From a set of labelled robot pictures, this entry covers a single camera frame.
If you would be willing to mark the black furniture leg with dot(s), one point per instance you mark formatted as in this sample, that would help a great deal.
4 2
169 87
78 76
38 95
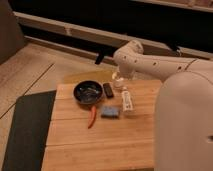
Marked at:
100 56

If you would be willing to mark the dark ceramic bowl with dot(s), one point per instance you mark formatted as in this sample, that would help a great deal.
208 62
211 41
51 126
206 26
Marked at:
88 92

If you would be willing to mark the red chili pepper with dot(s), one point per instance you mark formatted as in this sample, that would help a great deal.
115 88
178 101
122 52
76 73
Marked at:
92 116

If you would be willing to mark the blue sponge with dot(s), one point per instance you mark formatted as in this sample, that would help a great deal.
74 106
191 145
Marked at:
109 111

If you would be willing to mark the white tube bottle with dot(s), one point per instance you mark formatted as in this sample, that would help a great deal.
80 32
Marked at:
127 104

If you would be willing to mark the small dark brown box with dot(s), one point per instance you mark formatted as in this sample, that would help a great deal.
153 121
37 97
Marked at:
108 90

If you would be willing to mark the white wooden shelf rail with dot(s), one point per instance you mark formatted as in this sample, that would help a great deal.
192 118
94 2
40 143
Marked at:
93 39

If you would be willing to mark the dark grey floor mat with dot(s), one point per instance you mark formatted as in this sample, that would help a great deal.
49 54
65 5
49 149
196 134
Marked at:
28 133

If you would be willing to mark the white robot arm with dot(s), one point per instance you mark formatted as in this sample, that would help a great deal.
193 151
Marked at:
183 117

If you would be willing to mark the wooden table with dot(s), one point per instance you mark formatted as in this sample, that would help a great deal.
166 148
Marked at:
122 144

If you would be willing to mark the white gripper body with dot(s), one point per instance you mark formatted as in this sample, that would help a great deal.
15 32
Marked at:
119 76

